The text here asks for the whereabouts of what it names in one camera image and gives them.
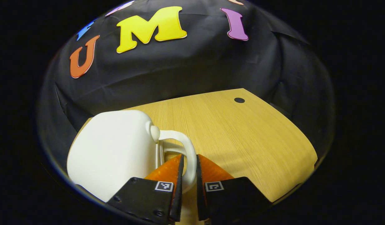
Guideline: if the white suitcase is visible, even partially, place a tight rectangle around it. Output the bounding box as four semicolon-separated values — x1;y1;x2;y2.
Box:
67;109;198;203

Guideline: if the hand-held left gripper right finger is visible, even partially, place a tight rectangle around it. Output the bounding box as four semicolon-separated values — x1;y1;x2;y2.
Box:
196;154;273;222

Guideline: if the black backdrop cloth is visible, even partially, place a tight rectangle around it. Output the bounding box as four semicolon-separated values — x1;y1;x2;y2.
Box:
36;0;336;157

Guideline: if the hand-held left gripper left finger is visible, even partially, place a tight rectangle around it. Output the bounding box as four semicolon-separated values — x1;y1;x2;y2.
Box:
106;154;185;224

